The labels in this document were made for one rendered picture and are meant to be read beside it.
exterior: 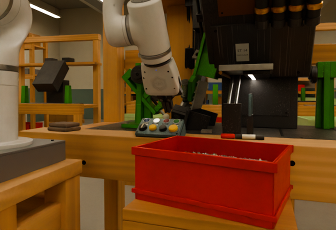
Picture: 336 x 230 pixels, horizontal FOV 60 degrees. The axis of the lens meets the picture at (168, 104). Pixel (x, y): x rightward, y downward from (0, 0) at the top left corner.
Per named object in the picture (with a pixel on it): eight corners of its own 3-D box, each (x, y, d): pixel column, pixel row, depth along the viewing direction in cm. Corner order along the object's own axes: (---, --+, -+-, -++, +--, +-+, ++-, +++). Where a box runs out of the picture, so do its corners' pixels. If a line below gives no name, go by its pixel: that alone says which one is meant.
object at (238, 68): (273, 73, 86) (273, 63, 85) (218, 74, 91) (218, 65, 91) (271, 79, 122) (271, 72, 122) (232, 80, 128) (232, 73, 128)
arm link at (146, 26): (133, 58, 74) (169, 53, 72) (119, 7, 66) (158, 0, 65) (138, 44, 81) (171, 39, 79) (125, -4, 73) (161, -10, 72)
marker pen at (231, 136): (264, 139, 89) (264, 134, 89) (264, 140, 88) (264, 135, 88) (221, 138, 93) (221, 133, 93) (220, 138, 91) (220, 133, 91)
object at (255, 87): (297, 129, 115) (298, 43, 114) (220, 126, 125) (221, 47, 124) (293, 124, 133) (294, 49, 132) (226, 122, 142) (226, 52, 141)
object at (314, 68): (317, 83, 116) (317, 64, 116) (309, 83, 117) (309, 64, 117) (314, 83, 123) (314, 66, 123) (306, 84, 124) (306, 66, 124)
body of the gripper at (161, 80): (134, 63, 76) (143, 98, 83) (170, 62, 73) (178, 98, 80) (143, 50, 82) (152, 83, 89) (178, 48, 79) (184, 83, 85)
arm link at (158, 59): (133, 57, 75) (135, 67, 77) (165, 55, 72) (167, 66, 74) (143, 42, 81) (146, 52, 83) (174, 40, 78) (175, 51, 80)
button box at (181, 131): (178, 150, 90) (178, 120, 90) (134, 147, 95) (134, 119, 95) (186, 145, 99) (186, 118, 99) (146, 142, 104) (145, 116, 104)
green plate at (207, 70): (210, 91, 110) (225, 36, 107) (189, 85, 112) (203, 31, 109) (215, 92, 121) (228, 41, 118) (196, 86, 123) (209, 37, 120)
